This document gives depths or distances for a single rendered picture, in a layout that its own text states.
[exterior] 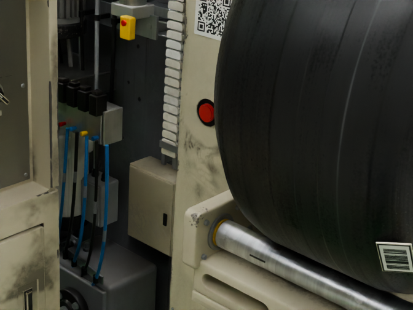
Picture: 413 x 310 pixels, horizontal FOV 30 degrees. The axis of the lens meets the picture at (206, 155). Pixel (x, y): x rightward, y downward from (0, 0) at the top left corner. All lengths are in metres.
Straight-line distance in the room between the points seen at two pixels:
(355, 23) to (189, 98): 0.48
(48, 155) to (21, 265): 0.19
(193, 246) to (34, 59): 0.40
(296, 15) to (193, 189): 0.51
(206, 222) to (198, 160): 0.15
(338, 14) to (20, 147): 0.66
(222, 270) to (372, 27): 0.50
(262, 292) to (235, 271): 0.06
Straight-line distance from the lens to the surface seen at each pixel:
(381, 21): 0.83
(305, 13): 0.88
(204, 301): 1.23
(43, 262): 1.38
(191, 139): 1.28
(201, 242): 1.19
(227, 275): 1.18
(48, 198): 1.34
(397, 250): 0.92
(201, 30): 1.22
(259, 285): 1.16
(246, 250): 1.16
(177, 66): 1.28
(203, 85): 1.24
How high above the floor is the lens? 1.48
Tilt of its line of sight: 23 degrees down
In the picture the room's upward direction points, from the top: 4 degrees clockwise
